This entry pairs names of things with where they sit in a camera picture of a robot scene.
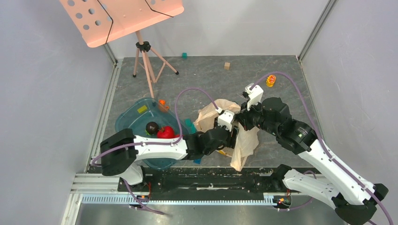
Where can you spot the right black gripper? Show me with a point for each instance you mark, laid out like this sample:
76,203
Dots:
241,115

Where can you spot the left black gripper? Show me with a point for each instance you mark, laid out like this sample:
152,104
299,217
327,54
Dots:
231,141

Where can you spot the translucent cream plastic bag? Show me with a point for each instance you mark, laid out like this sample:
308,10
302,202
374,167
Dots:
246,141

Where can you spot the red fake tomato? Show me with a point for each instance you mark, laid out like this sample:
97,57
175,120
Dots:
166,132

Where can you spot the dark purple fake plum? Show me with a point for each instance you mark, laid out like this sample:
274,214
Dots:
152,128

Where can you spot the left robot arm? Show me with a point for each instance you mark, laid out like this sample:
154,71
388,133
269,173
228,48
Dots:
120,153

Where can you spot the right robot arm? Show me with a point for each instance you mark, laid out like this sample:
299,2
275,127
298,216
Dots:
354,199

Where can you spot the teal long block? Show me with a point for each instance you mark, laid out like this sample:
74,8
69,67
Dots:
193,129

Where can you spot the blue lego brick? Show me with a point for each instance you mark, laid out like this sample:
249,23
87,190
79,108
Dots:
197,161

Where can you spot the yellow butterfly toy block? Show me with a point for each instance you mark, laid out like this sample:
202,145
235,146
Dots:
270,81

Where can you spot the teal small block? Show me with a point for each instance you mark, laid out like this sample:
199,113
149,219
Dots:
188,122

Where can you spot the small wooden cube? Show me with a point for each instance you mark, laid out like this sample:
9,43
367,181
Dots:
227,65

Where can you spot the orange curved toy block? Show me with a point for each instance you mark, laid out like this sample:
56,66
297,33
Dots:
163,107

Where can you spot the yellow green block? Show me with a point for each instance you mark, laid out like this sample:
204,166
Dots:
142,109

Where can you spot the small teal cube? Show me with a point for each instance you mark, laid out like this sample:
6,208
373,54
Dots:
184,55

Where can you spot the teal plastic tray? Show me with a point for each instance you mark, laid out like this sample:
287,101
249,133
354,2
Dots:
137,122

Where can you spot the pink music stand desk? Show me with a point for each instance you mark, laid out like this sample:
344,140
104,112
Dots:
103,21

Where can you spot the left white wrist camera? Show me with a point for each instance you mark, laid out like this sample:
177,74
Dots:
225,119

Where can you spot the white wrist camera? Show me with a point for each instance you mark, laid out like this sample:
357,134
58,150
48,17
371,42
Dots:
252,94
225,119

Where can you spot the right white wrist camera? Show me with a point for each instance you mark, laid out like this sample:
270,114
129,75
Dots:
252,94

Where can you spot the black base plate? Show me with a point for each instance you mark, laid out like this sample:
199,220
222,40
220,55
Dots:
208,183

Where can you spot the aluminium frame rail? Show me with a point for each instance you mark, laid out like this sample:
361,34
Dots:
110,190

